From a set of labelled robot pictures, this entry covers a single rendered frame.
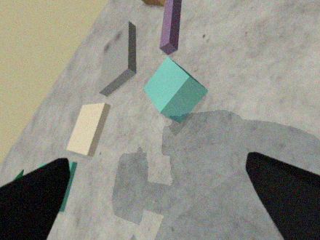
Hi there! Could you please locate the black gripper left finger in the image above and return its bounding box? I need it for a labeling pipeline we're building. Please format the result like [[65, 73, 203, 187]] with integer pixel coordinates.
[[0, 158, 71, 240]]

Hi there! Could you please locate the purple rectangular block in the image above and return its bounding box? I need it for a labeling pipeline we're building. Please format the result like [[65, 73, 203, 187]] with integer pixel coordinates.
[[159, 0, 182, 55]]

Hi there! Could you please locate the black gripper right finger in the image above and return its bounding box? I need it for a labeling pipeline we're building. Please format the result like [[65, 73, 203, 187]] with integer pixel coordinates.
[[246, 152, 320, 240]]

